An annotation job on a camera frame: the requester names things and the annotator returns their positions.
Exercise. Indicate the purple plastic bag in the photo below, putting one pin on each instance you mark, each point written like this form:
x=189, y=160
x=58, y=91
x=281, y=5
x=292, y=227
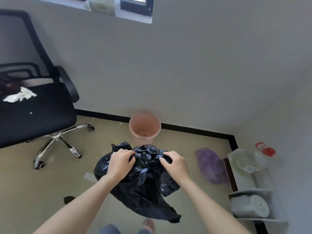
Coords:
x=210, y=165

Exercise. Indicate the clear jug with red cap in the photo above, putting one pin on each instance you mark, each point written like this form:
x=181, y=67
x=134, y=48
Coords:
x=253, y=160

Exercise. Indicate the white shelf rack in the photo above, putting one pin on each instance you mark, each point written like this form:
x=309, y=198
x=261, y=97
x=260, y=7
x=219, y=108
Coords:
x=243, y=182

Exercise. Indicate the black office chair chrome base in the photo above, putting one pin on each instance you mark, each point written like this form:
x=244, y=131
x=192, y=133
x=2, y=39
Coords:
x=36, y=112

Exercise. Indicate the person's left forearm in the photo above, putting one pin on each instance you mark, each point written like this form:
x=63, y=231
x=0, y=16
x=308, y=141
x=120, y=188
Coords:
x=80, y=209

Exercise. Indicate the person's right forearm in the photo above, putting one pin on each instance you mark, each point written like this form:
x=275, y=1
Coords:
x=212, y=209

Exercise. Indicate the grey paper roll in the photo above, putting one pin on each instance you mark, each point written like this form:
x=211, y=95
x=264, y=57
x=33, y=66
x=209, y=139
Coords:
x=248, y=205

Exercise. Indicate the person's right hand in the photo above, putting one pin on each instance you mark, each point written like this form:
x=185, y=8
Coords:
x=178, y=168

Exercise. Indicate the person's left hand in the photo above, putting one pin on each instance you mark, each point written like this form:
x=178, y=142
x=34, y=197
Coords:
x=120, y=165

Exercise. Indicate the white crumpled tissue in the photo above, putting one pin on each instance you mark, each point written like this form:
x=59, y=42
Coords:
x=19, y=96

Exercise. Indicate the pale paper strip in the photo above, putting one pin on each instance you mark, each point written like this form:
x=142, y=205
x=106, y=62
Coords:
x=89, y=177

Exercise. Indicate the person's left leg blue jeans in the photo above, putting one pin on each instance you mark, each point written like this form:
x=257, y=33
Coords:
x=109, y=230

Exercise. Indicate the window with dark frame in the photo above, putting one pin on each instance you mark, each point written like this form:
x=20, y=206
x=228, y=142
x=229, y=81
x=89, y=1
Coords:
x=134, y=4

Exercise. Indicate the black floor scrap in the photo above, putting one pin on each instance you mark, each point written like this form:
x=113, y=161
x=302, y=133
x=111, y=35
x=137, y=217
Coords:
x=69, y=199

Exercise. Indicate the pink plastic trash bin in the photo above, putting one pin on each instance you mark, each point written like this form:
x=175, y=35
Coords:
x=145, y=129

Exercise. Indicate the white box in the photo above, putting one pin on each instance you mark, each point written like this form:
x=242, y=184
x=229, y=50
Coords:
x=101, y=6

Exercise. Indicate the black plastic bag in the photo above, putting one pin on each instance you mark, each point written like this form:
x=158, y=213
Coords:
x=141, y=187

